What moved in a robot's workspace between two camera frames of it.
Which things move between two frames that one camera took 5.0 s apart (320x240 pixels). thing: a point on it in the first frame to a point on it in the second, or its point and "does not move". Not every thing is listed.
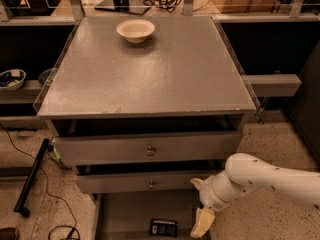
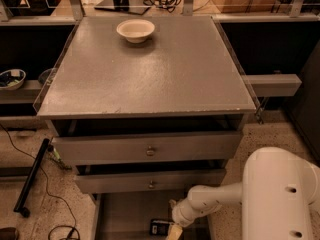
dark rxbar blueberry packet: [163, 227] does not move
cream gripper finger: [204, 219] to [175, 232]
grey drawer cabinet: [141, 106] does not move
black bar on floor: [26, 190] does not move
